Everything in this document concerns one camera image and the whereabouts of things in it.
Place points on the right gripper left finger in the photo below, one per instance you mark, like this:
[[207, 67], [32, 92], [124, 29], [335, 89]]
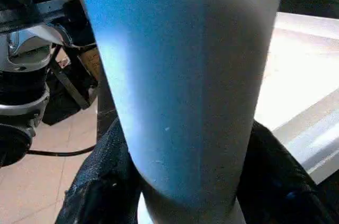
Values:
[[100, 192]]

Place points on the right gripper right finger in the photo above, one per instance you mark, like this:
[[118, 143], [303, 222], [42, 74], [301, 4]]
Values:
[[286, 192]]

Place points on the white plastic table top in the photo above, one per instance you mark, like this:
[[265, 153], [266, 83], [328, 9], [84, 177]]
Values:
[[302, 75]]

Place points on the white plastic table leg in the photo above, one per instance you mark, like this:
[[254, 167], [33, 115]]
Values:
[[185, 75]]

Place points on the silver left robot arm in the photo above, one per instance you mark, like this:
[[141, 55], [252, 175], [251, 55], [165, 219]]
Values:
[[26, 75]]

